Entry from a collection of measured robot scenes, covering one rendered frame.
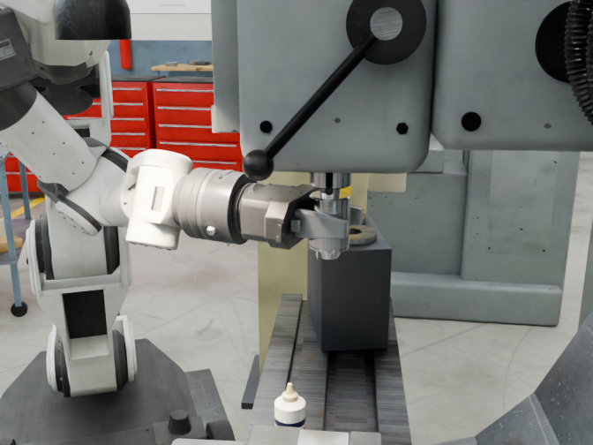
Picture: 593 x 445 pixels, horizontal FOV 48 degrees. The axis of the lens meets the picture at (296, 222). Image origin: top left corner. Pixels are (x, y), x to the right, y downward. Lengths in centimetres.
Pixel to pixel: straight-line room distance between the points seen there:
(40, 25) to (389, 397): 74
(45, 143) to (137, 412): 84
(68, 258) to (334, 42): 90
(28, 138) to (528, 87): 68
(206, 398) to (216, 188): 132
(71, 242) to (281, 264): 136
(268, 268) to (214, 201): 187
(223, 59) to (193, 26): 926
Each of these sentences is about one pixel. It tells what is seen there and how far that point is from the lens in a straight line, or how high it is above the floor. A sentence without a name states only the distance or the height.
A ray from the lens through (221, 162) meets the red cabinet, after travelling 541.
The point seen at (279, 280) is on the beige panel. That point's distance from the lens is 266.
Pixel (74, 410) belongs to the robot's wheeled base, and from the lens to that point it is 175.
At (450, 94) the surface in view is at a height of 139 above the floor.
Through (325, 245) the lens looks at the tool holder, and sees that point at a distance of 76.
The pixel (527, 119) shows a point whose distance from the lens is 65.
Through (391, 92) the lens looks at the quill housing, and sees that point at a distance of 65.
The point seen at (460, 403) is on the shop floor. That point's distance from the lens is 285.
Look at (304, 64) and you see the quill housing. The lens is 65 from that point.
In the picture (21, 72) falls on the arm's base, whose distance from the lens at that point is 100.
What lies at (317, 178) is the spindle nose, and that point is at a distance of 74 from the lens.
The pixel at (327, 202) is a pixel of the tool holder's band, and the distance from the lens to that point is 75.
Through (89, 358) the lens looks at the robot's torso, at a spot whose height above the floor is 74.
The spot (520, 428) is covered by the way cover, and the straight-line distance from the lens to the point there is 105.
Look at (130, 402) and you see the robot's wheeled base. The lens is 174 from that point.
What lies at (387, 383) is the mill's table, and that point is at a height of 90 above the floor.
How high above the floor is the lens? 146
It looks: 17 degrees down
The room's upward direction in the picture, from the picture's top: straight up
